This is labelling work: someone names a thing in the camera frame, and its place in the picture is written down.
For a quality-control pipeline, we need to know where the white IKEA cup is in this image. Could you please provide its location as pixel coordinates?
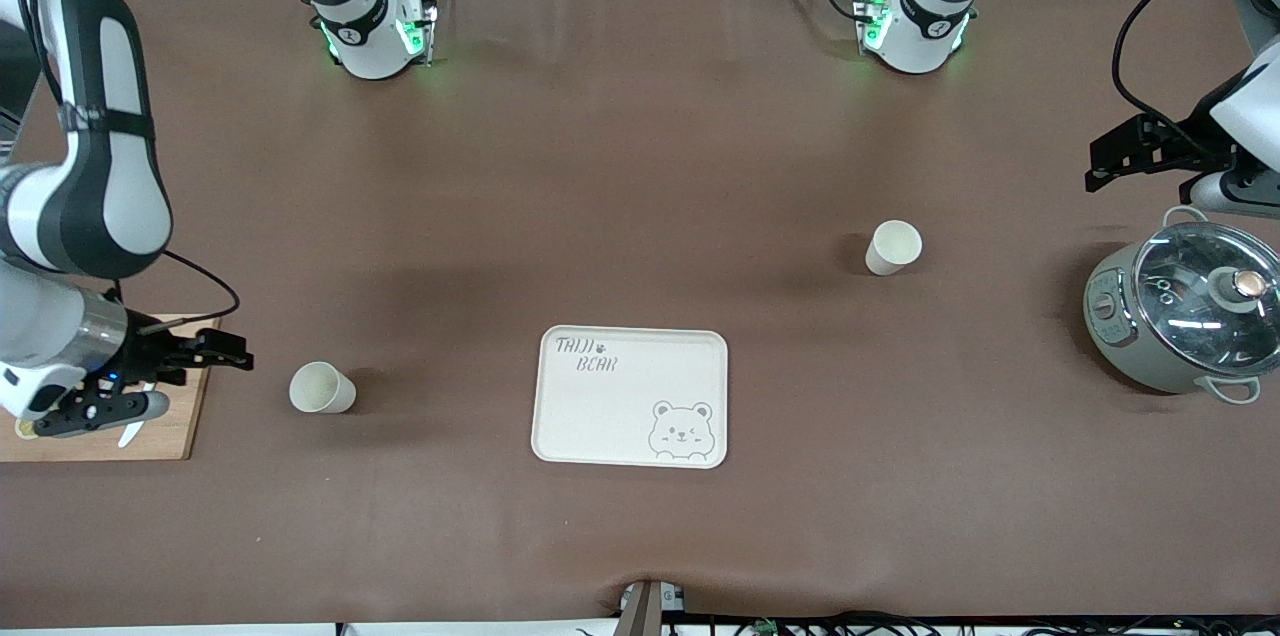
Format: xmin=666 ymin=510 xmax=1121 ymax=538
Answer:
xmin=864 ymin=220 xmax=923 ymax=276
xmin=289 ymin=361 xmax=357 ymax=415

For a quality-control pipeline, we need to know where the wooden cutting board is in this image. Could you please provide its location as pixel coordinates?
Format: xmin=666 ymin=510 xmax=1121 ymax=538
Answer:
xmin=0 ymin=314 xmax=220 ymax=463

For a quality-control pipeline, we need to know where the white plastic knife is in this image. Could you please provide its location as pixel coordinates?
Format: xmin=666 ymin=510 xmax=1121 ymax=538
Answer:
xmin=118 ymin=378 xmax=161 ymax=449

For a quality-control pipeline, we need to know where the glass pot lid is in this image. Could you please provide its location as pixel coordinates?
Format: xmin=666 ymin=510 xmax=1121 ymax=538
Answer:
xmin=1133 ymin=222 xmax=1280 ymax=377

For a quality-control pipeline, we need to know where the grey-green electric pot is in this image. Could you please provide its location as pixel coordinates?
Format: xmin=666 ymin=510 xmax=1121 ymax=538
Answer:
xmin=1083 ymin=206 xmax=1280 ymax=405

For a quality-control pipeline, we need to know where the cream tray with bear print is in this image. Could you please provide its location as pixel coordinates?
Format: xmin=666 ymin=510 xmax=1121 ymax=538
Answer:
xmin=530 ymin=325 xmax=729 ymax=470

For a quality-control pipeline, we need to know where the brown table cover mat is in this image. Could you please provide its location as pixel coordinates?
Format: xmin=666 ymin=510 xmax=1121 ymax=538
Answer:
xmin=0 ymin=0 xmax=1280 ymax=629

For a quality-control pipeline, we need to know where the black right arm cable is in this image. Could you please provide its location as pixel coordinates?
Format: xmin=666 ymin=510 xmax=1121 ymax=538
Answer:
xmin=10 ymin=0 xmax=242 ymax=332

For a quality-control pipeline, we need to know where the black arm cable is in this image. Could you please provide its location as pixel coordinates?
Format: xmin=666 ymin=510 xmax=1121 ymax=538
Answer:
xmin=10 ymin=0 xmax=242 ymax=332
xmin=1112 ymin=0 xmax=1280 ymax=157

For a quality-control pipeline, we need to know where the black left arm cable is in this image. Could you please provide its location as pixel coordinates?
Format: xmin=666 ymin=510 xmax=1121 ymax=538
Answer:
xmin=1112 ymin=0 xmax=1280 ymax=157

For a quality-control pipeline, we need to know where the brown camera post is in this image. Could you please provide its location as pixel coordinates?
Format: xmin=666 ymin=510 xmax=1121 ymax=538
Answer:
xmin=620 ymin=580 xmax=687 ymax=636

